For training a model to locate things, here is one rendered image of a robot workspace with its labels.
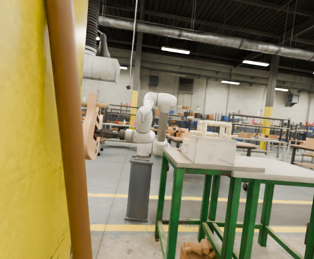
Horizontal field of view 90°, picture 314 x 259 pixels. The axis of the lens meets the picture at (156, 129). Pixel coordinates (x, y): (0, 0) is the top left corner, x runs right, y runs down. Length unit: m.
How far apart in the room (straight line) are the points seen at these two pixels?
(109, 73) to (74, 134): 0.88
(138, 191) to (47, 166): 1.78
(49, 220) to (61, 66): 0.18
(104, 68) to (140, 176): 1.25
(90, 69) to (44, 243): 0.94
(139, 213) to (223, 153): 1.32
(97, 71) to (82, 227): 0.93
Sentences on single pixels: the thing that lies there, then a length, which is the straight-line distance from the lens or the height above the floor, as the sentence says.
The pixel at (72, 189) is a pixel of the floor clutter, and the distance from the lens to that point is 0.22.
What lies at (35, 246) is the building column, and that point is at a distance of 0.25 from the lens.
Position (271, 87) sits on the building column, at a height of 3.66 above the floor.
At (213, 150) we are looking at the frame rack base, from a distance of 1.08.
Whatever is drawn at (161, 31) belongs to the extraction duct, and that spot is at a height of 4.20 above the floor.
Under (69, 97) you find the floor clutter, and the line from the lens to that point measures 0.19.
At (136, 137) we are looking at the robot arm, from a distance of 1.11.
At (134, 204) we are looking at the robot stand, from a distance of 2.05.
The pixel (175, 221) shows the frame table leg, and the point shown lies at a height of 0.54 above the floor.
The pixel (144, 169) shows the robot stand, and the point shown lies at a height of 0.61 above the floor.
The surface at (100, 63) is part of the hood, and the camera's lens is 1.08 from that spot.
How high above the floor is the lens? 1.18
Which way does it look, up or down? 3 degrees down
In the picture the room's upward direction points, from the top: 6 degrees clockwise
